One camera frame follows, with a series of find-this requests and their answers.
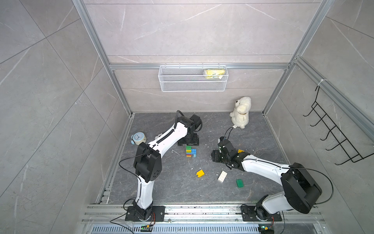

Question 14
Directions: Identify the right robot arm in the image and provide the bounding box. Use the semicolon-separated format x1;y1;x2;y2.
211;127;322;221

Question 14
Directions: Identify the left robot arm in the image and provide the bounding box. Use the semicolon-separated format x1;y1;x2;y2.
131;110;203;221

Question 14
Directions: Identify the white long lego brick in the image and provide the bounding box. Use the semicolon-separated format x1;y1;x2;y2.
217;171;228;183

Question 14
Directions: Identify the yellow stepped lego brick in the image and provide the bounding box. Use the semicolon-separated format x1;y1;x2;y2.
196;170;205;178

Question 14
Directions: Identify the green flat lego brick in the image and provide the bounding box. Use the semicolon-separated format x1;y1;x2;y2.
236;179;244;188

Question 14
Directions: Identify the white plush toy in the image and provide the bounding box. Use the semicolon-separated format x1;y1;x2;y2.
229;97;251;129

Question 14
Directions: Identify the tape roll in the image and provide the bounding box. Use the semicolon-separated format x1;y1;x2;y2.
131;132;147;145

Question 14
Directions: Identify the yellow sponge in basket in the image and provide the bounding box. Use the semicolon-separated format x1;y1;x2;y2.
203;69;226;79

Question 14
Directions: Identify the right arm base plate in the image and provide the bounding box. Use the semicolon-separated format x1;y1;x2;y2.
240;204;282;221

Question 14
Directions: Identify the white wire mesh basket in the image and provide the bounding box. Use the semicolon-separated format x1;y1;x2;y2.
158;65;228;92

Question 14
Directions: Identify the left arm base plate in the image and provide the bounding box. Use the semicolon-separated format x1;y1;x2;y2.
125;205;165;222

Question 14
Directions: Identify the black wire hook rack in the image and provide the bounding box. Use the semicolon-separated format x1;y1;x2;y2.
303;86;374;166

